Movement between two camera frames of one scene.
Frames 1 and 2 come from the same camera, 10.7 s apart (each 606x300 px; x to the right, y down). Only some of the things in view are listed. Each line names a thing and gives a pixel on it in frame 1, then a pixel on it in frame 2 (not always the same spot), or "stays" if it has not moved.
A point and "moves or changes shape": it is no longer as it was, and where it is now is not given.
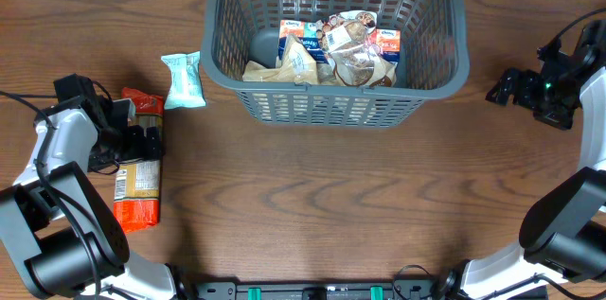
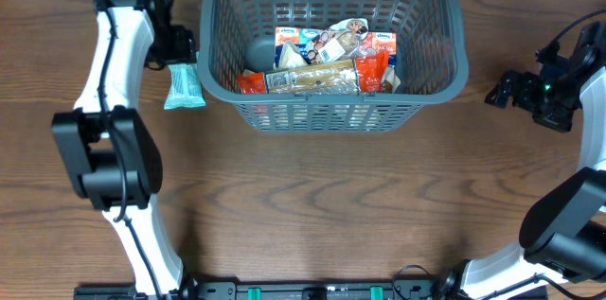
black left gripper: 135,147 -> 185,46
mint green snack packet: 186,89 stays
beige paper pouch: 326,76 -> 391,79
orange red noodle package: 137,183 moves or changes shape
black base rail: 325,290 stays
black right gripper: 523,93 stays
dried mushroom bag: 347,51 moves or changes shape
